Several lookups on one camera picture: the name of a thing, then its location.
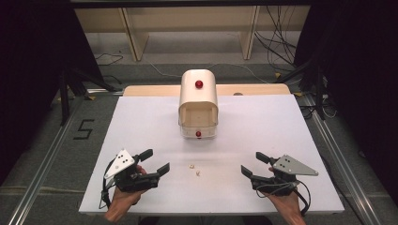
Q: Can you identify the bundle of black cables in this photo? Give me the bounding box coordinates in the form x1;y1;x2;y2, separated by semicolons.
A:
253;5;299;68

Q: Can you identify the grey right gripper cable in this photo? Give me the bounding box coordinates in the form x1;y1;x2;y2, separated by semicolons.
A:
255;180;313;218

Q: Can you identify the light wooden shelf unit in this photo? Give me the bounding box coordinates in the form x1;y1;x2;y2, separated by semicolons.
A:
74;5;312;62

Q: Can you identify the aluminium floor rail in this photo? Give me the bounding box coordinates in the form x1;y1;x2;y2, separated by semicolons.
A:
7;96;83;225
298;93;383;225

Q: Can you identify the black metal stand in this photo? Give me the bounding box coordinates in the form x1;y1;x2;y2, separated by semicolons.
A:
58;66;121;127
275;57;328;121

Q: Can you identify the white rounded drawer cabinet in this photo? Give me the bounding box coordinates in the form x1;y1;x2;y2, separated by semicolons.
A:
177;68;219;140

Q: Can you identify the person's left hand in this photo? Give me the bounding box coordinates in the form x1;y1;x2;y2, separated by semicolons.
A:
104;165;148;219

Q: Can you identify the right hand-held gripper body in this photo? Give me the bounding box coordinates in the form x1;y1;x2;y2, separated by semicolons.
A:
250;154;319;197

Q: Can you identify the person's right hand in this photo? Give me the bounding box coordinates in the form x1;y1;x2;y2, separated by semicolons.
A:
263;167;304;218

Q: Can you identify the white drawer with red knob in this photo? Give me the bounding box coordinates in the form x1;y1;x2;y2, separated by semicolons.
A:
178;104;219;140

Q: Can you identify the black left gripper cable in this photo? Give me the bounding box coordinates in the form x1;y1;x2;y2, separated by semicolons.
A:
99;158;117;210

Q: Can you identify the thin black floor cable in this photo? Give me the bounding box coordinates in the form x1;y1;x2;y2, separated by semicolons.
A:
94;52;125;68

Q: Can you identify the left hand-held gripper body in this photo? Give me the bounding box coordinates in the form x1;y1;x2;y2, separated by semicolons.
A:
103;148;161;192

